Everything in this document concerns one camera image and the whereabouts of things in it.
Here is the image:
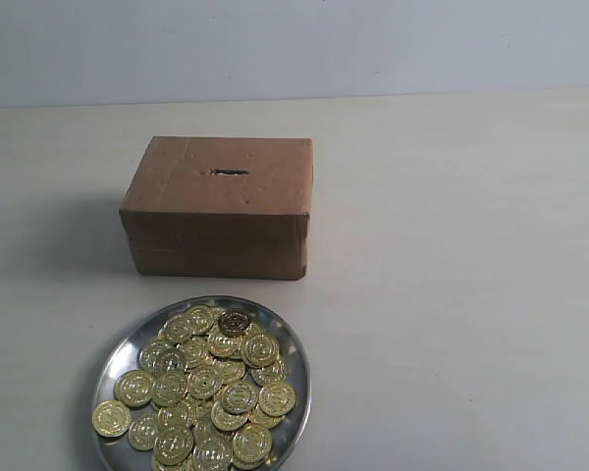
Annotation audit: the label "gold coin with centre hole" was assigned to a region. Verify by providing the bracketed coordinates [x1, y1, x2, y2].
[187, 365, 223, 399]

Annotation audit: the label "brown cardboard box with slot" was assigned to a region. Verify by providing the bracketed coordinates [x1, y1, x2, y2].
[119, 136, 313, 281]

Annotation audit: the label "round steel plate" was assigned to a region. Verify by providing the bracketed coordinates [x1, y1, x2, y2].
[89, 295, 311, 470]

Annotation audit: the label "gold coin upper right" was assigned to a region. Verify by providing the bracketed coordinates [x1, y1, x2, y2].
[241, 334, 280, 368]

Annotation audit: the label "gold coin plate left edge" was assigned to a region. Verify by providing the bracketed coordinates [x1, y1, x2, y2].
[91, 400, 132, 438]

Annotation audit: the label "gold coin left middle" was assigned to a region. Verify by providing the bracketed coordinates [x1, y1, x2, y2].
[114, 370, 155, 408]

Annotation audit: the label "gold coin bottom centre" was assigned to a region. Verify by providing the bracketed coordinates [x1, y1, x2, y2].
[153, 425, 194, 466]

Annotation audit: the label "gold coin bottom right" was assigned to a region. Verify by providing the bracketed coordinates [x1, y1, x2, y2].
[232, 423, 273, 462]

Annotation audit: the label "gold coin right middle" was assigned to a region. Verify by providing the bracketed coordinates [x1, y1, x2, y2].
[258, 381, 296, 417]

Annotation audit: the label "dark bronze coin top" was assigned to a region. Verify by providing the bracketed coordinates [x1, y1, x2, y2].
[218, 309, 250, 338]

